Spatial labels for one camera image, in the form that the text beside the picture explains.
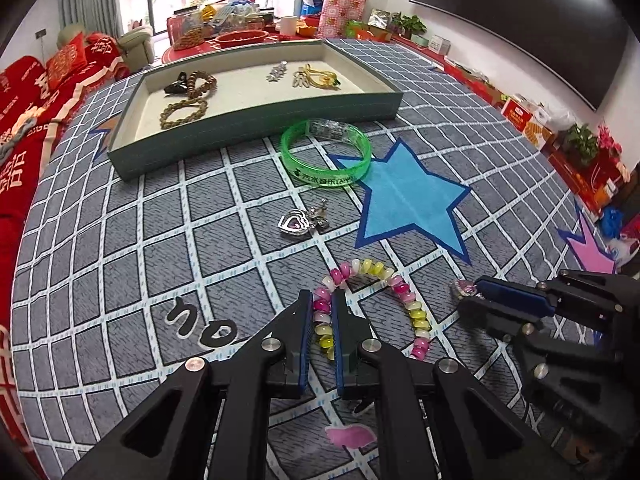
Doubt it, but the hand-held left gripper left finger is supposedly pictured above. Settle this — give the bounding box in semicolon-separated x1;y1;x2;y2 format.
60;288;315;480

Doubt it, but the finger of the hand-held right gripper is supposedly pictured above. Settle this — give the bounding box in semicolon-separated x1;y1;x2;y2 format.
474;269;640;334
457;297;631;441

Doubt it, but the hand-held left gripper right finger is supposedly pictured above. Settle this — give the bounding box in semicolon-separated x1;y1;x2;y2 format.
331;290;581;480

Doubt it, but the pink silver pendant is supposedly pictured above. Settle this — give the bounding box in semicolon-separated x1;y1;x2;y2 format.
449;279;481;301

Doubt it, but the pastel bead bracelet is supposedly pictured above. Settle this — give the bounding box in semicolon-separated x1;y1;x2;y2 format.
312;258;434;363

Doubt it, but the green shallow tray box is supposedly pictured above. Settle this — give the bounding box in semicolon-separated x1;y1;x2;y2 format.
107;38;404;182

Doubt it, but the light brown twisted bead bracelet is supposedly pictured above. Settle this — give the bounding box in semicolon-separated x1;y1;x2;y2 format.
158;97;209;130

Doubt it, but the yellow gold bracelet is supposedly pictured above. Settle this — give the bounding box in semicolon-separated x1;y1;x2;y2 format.
304;62;341;90

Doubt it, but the silver rhinestone hair clip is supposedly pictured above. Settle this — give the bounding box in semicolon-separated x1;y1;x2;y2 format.
264;59;290;84

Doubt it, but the dark brown bead bracelet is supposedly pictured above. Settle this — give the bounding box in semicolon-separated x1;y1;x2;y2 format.
186;70;219;99

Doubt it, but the black hair claw clip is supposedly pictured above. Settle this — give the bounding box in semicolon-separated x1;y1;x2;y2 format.
163;70;194;96

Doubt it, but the silver heart pendant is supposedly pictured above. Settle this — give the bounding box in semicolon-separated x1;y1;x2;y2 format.
277;198;331;239

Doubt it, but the blue plastic bag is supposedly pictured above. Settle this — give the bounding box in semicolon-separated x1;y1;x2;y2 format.
599;207;626;239

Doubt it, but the potted plant with pink flowers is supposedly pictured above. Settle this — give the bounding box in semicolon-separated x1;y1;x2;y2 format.
564;121;624;166

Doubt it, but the green translucent bangle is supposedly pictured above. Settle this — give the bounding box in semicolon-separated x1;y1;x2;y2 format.
279;117;374;189

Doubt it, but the red gift carton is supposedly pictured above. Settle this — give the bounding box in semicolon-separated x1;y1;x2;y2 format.
499;97;556;149

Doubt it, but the black television screen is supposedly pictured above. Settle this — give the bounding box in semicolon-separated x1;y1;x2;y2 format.
408;0;632;111

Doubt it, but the green potted plant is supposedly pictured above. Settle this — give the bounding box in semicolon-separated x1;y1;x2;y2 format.
392;12;429;41

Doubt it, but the red basket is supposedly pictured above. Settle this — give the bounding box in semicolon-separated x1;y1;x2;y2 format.
214;29;271;50

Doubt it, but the red covered coffee table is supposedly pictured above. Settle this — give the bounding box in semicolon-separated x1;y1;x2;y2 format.
162;2;327;64

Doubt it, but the pink patterned gift box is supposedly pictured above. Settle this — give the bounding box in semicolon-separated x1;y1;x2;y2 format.
319;0;369;39

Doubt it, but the beige armchair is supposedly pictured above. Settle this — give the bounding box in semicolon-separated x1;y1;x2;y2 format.
118;24;155;66

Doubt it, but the red covered sofa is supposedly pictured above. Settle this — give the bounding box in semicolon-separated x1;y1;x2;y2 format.
0;32;132;480

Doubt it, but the red embroidered cushion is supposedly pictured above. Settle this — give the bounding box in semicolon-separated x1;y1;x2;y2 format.
45;33;86;81

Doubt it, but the beige round cushion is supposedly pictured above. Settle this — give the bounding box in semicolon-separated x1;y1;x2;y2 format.
57;22;86;49

